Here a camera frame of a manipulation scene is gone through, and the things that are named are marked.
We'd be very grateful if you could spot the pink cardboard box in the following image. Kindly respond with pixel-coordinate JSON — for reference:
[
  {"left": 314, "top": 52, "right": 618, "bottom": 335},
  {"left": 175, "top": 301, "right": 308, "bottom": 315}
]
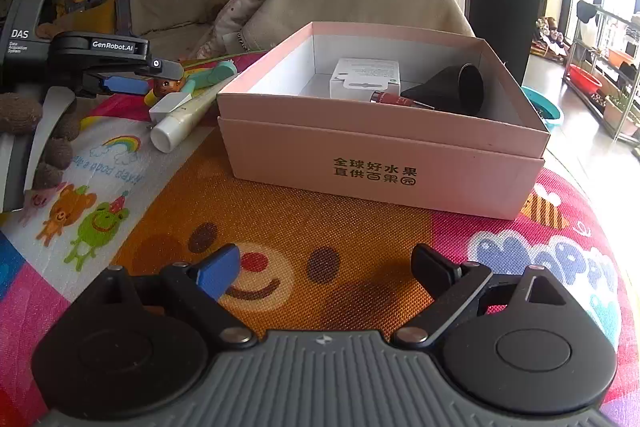
[{"left": 216, "top": 21, "right": 551, "bottom": 221}]

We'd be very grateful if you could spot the black cone-shaped lens hood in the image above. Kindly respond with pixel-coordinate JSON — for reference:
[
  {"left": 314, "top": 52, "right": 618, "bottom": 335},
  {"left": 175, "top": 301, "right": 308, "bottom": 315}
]
[{"left": 400, "top": 63, "right": 486, "bottom": 115}]

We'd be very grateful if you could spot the white paper tag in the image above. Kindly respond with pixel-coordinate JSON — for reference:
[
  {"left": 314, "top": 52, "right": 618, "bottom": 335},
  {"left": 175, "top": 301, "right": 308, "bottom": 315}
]
[{"left": 222, "top": 32, "right": 247, "bottom": 54}]

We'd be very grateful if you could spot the red plastic basin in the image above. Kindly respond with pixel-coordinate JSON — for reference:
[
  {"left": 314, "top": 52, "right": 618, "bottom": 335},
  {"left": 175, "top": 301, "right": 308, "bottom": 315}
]
[{"left": 567, "top": 66, "right": 604, "bottom": 96}]

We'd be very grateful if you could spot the orange toy figure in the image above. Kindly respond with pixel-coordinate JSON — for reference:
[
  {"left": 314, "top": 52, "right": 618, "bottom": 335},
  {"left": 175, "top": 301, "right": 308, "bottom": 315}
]
[{"left": 152, "top": 77, "right": 184, "bottom": 100}]

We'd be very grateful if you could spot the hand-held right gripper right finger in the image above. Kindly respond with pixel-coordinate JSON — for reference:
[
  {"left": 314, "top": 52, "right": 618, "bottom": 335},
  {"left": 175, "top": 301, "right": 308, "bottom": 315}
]
[{"left": 392, "top": 243, "right": 568, "bottom": 349}]

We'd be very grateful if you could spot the metal shelf rack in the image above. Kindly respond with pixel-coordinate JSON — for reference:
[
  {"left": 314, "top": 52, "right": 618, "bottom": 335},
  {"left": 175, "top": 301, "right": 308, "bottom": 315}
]
[{"left": 562, "top": 0, "right": 640, "bottom": 148}]

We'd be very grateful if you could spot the red and silver bottle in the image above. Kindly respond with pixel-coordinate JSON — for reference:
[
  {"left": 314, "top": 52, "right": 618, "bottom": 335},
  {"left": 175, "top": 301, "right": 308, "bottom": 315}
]
[{"left": 369, "top": 90, "right": 436, "bottom": 110}]

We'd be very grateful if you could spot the teal green toy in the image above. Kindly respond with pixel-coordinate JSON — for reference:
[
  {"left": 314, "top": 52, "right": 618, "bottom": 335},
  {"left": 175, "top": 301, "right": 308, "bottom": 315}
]
[{"left": 185, "top": 61, "right": 237, "bottom": 90}]

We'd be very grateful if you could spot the white lotion tube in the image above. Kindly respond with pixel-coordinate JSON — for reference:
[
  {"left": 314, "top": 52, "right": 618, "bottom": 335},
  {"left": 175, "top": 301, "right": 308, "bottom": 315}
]
[{"left": 150, "top": 96, "right": 219, "bottom": 152}]

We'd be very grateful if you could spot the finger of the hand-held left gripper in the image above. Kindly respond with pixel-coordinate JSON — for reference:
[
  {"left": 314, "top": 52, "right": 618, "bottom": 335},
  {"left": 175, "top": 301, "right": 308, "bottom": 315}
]
[
  {"left": 82, "top": 74, "right": 151, "bottom": 96},
  {"left": 80, "top": 56, "right": 183, "bottom": 80}
]

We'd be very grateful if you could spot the person's left forearm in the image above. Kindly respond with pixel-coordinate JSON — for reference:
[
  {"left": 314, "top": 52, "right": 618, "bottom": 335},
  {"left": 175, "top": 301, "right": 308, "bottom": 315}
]
[{"left": 0, "top": 87, "right": 83, "bottom": 214}]

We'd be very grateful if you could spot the teal plastic basin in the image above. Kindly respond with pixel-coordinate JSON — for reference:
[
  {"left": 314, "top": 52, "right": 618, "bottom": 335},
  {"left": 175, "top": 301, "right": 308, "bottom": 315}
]
[{"left": 520, "top": 86, "right": 565, "bottom": 130}]

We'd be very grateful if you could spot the colourful cartoon play mat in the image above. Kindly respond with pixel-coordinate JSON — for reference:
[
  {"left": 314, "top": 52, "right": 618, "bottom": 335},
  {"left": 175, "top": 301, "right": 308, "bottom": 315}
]
[{"left": 0, "top": 52, "right": 640, "bottom": 427}]

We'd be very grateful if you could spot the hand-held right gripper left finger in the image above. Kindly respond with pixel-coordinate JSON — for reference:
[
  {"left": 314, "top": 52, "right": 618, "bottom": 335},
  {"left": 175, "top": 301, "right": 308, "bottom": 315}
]
[{"left": 107, "top": 243, "right": 256, "bottom": 349}]

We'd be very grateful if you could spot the black cloth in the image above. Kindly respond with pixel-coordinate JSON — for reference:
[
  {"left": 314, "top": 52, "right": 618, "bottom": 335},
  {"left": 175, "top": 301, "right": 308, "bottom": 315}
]
[{"left": 575, "top": 1, "right": 599, "bottom": 26}]

